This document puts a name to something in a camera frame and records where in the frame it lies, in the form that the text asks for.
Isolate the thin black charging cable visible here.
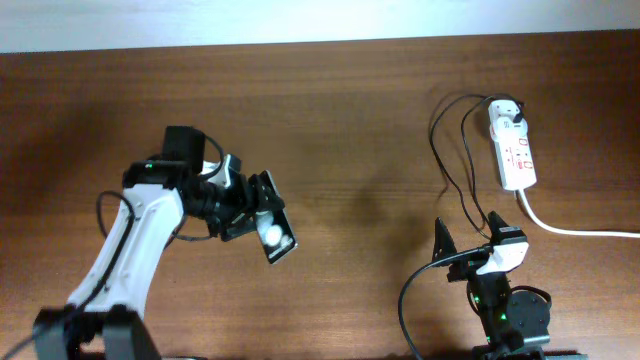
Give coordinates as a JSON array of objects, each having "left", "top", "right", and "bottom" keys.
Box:
[{"left": 427, "top": 93, "right": 527, "bottom": 240}]

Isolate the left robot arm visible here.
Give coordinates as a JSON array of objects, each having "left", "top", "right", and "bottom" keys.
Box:
[{"left": 31, "top": 126, "right": 297, "bottom": 359}]

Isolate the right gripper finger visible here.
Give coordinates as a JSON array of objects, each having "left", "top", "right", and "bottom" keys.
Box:
[
  {"left": 488, "top": 211, "right": 511, "bottom": 245},
  {"left": 432, "top": 217, "right": 457, "bottom": 261}
]

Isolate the white USB charger plug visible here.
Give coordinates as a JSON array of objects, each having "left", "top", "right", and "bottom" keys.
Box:
[{"left": 488, "top": 100, "right": 528, "bottom": 142}]

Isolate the white power strip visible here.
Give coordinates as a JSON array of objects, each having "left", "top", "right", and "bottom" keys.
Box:
[{"left": 487, "top": 98, "right": 538, "bottom": 192}]

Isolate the white power strip cord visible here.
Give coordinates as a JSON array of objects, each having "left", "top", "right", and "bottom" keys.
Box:
[{"left": 515, "top": 188, "right": 640, "bottom": 239}]

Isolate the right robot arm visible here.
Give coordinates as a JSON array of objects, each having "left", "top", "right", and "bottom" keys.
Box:
[{"left": 432, "top": 211, "right": 552, "bottom": 359}]

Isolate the black smartphone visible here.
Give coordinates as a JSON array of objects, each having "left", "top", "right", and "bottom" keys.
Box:
[{"left": 253, "top": 169, "right": 299, "bottom": 265}]

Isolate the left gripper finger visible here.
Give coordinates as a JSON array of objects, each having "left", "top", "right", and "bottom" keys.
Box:
[
  {"left": 219, "top": 213, "right": 257, "bottom": 242},
  {"left": 248, "top": 172, "right": 285, "bottom": 212}
]

